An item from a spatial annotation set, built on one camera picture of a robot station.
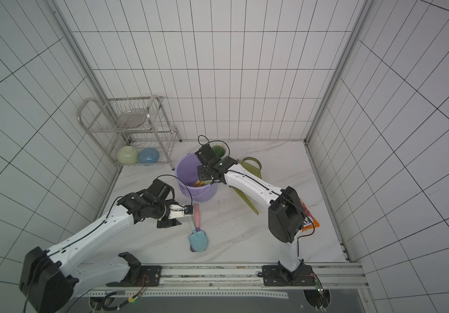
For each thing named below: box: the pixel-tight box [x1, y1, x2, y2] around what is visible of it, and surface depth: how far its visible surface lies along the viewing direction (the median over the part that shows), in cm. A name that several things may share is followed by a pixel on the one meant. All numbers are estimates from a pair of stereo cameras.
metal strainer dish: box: [116, 108, 147, 130], surface depth 96 cm
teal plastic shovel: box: [186, 215, 209, 253], surface depth 83 cm
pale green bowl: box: [116, 145, 139, 165], surface depth 104 cm
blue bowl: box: [138, 147, 160, 164], surface depth 106 cm
